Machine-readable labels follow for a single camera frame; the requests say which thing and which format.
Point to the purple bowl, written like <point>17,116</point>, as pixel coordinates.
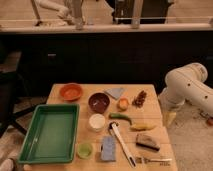
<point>99,102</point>

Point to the brown grape bunch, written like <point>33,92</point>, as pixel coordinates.
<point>139,100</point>

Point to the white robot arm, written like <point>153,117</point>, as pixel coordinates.
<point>185,83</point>

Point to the yellow banana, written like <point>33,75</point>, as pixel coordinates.
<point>142,127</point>

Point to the small green cup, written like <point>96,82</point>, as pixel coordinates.
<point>84,150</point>

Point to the silver fork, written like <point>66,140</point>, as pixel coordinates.
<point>144,160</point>

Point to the green chili pepper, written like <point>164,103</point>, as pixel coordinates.
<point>120,116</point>

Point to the green plastic tray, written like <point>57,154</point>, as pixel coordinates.
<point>51,135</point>

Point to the blue sponge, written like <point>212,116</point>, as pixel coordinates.
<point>108,149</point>

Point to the small orange cup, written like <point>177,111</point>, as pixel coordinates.
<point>123,104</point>

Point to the white cup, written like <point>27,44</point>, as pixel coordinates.
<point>97,122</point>

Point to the grey-blue cloth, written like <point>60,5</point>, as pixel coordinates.
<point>115,93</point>

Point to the orange bowl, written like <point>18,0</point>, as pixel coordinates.
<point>71,92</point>

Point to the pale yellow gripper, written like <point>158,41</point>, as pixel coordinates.
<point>168,118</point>

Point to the black office chair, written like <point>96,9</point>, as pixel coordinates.
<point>9,62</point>

